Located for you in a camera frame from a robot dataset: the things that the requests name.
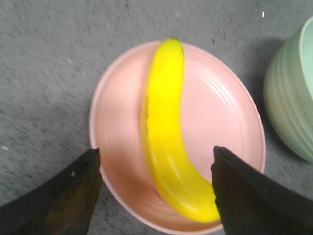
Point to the pink plate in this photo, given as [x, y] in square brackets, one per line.
[216, 109]

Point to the green bowl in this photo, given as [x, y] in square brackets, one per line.
[288, 92]

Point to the yellow banana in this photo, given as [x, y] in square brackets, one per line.
[176, 180]

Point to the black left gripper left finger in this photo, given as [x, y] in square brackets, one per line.
[63, 205]

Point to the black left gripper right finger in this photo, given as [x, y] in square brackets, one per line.
[250, 203]

